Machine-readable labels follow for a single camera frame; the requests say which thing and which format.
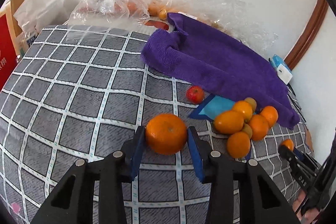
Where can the blue white power adapter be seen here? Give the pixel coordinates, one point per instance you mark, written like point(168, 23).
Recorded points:
point(282, 70)

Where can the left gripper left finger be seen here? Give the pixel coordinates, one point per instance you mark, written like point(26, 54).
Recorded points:
point(71, 200)

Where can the small red apple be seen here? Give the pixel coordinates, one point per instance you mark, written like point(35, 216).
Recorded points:
point(195, 94)

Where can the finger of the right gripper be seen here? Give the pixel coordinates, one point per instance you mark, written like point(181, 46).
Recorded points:
point(303, 167)

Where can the clear crumpled plastic bag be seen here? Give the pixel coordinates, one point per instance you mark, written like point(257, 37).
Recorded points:
point(233, 17)

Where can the grey checked tablecloth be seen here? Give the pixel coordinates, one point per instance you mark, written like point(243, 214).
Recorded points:
point(79, 93)

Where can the brown wooden door frame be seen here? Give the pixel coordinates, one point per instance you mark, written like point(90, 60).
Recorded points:
point(308, 35)

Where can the white plastic bag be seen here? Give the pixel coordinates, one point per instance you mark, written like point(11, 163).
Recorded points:
point(34, 15)

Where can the purple towel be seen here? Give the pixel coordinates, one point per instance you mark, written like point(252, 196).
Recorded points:
point(218, 63)

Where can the red paper bag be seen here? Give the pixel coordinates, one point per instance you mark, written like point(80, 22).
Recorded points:
point(8, 57)

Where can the small brown kiwi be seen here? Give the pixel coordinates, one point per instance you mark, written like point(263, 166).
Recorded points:
point(252, 102)
point(247, 129)

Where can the clear plastic bag with fruit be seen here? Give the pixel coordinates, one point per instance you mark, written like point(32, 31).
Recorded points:
point(124, 14)

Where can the large orange mandarin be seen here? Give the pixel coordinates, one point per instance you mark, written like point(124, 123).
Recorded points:
point(166, 134)

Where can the oval orange fruit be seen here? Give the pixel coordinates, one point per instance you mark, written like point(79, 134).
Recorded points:
point(229, 122)

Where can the small orange mandarin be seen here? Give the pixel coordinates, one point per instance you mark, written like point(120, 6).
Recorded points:
point(288, 143)

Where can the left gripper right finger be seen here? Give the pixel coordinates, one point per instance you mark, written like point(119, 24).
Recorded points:
point(260, 200)

